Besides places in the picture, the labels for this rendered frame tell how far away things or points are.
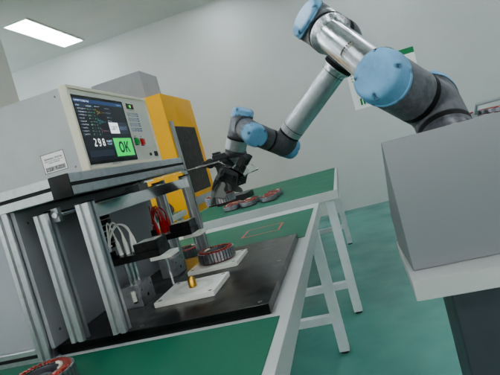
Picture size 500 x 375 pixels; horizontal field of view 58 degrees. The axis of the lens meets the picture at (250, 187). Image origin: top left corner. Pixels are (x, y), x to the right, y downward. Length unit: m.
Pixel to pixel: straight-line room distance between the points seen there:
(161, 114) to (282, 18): 2.52
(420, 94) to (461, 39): 5.64
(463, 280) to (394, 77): 0.41
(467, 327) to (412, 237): 0.21
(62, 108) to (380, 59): 0.71
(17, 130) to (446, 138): 0.94
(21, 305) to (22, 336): 0.08
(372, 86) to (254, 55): 5.59
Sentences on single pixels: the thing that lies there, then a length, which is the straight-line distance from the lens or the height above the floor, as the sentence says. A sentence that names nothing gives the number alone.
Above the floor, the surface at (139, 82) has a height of 2.17.
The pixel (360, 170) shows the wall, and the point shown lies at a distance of 6.38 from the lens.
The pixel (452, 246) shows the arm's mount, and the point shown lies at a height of 0.78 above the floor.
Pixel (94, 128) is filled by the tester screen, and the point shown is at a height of 1.22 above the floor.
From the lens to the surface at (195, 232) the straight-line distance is 1.34.
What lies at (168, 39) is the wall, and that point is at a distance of 6.92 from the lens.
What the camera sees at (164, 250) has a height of 0.89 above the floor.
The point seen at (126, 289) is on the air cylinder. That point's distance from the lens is 1.17.
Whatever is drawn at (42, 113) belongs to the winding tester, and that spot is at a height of 1.27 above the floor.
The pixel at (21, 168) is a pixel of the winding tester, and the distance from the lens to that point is 1.20.
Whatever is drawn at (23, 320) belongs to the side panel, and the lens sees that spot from 1.12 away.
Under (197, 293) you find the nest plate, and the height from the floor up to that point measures 0.78.
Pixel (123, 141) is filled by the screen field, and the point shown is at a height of 1.18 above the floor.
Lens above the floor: 1.05
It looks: 3 degrees down
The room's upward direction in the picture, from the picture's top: 15 degrees counter-clockwise
